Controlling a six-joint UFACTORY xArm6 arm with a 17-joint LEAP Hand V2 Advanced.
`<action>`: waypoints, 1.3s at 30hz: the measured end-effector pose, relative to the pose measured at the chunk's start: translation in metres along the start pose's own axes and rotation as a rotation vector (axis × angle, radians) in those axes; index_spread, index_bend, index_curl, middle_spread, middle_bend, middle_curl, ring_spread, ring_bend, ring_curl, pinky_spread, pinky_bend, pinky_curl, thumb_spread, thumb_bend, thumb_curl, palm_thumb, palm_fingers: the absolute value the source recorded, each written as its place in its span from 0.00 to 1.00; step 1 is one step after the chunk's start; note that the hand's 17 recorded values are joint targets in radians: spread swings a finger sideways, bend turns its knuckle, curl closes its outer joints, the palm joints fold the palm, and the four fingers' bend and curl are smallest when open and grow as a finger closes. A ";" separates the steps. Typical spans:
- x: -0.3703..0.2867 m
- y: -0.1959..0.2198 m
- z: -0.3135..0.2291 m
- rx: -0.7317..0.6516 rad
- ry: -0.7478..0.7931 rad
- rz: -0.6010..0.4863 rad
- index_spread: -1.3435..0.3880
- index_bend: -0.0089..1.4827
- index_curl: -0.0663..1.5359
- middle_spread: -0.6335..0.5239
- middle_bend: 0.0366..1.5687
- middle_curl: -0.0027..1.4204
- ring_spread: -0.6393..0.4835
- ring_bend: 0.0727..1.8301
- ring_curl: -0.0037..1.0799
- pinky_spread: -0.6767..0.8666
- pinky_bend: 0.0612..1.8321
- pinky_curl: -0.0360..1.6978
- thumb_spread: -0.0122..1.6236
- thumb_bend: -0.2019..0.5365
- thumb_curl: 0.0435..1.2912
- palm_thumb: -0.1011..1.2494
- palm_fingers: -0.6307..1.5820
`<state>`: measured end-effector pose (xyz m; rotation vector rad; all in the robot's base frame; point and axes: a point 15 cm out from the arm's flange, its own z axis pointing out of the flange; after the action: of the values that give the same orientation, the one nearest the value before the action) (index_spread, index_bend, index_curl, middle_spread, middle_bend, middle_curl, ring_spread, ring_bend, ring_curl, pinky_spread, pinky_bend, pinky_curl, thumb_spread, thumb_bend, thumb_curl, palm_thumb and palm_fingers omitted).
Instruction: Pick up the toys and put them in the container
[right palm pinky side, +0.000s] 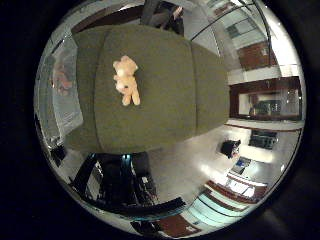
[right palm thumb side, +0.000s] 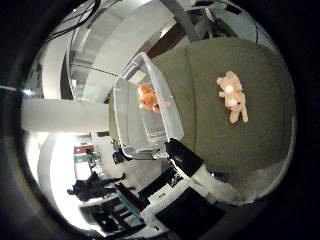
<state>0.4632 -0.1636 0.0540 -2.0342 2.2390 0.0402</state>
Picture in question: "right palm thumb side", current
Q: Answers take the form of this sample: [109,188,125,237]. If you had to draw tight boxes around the orange and white fox plush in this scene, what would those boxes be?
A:
[137,83,163,115]

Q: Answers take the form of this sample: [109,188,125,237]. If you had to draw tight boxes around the beige teddy bear plush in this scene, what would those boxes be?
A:
[215,70,249,125]

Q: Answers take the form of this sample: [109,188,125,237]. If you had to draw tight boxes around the clear plastic storage container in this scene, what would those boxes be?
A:
[111,52,185,159]

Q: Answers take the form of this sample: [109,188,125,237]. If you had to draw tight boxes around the black office chair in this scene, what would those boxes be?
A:
[111,148,133,164]

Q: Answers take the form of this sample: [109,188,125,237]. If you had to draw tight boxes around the person in dark clothes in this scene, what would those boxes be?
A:
[66,171,128,203]

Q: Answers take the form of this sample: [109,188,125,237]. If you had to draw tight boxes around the grey metal pole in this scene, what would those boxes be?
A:
[159,0,203,43]

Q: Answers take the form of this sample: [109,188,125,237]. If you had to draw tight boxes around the black cable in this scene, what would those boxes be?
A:
[46,0,101,43]

